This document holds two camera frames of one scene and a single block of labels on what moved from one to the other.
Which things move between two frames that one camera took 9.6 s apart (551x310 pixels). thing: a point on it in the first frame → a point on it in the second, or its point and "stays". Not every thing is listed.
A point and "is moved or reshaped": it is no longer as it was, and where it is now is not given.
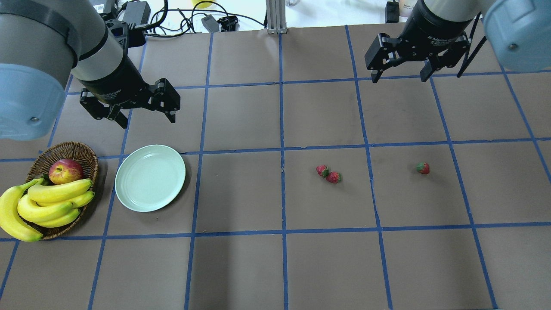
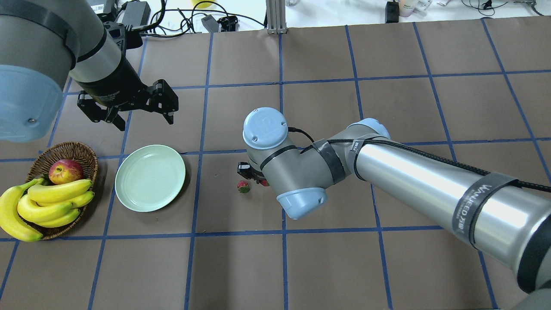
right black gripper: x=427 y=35 → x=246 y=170
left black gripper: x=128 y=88 stays
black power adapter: x=137 y=12 stays
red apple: x=64 y=170 stays
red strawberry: x=322 y=170 is moved or reshaped
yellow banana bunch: x=24 y=208 stays
